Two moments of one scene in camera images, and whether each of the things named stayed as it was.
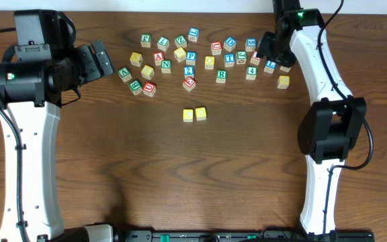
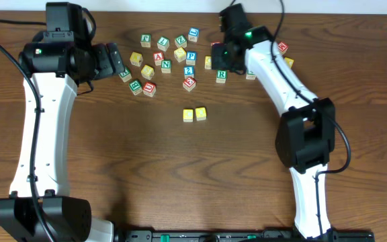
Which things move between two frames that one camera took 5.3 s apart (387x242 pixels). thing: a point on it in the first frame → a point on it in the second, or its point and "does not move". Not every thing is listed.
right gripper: (273, 51) → (218, 57)
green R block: (221, 76) does not move
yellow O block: (201, 113) does not move
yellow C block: (187, 115) does not move
